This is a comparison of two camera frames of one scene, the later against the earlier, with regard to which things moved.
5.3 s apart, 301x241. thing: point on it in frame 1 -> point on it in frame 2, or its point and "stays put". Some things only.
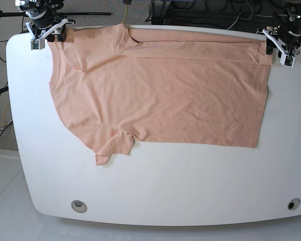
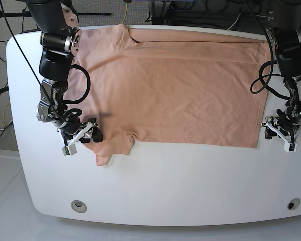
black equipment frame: [244, 16] stays put
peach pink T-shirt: [112, 82] stays put
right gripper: [288, 45] -> [286, 124]
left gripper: [59, 28] -> [91, 129]
